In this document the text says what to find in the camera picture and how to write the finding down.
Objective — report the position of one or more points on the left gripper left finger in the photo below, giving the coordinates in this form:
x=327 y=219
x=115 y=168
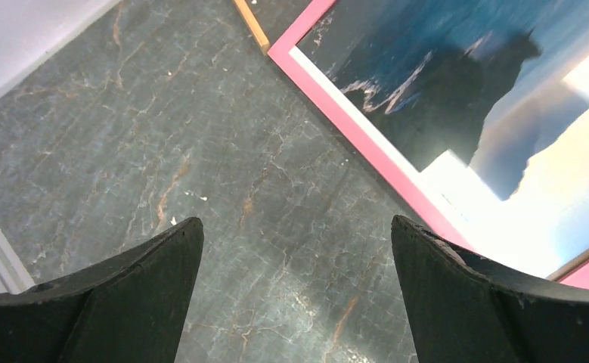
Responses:
x=129 y=308

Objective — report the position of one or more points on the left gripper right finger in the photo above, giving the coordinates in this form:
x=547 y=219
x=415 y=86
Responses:
x=463 y=307

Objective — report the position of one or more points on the wooden clothes rack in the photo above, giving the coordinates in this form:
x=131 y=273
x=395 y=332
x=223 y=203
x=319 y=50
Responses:
x=253 y=25

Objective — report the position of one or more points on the pink wooden picture frame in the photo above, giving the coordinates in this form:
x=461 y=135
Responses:
x=354 y=135

